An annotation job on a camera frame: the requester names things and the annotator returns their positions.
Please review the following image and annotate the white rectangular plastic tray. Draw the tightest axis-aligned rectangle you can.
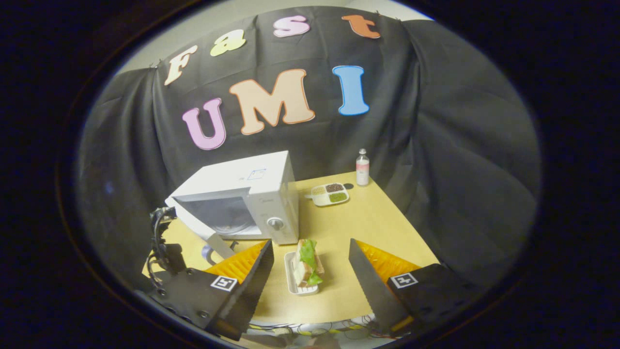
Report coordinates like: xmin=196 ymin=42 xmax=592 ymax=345
xmin=284 ymin=250 xmax=321 ymax=297

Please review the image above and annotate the divided plate with grains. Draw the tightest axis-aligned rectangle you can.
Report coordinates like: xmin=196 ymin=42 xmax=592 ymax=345
xmin=305 ymin=182 xmax=351 ymax=208

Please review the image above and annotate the small clear bottle pink label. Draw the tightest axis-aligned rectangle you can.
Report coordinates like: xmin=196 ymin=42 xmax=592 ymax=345
xmin=356 ymin=148 xmax=371 ymax=187

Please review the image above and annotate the black backdrop cloth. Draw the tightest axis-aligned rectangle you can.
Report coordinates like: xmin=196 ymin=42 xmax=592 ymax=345
xmin=77 ymin=6 xmax=541 ymax=291

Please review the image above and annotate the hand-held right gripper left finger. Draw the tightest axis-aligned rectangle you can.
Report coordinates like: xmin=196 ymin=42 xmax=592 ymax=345
xmin=147 ymin=239 xmax=275 ymax=341

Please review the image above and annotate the sandwich with green lettuce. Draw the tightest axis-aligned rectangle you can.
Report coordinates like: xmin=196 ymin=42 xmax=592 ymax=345
xmin=291 ymin=238 xmax=326 ymax=287

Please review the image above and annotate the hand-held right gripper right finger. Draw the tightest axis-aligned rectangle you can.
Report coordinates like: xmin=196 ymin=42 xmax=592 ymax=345
xmin=348 ymin=238 xmax=479 ymax=336

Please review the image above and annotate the white microwave oven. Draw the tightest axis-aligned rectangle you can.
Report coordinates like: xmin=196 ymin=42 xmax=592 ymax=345
xmin=165 ymin=150 xmax=300 ymax=260

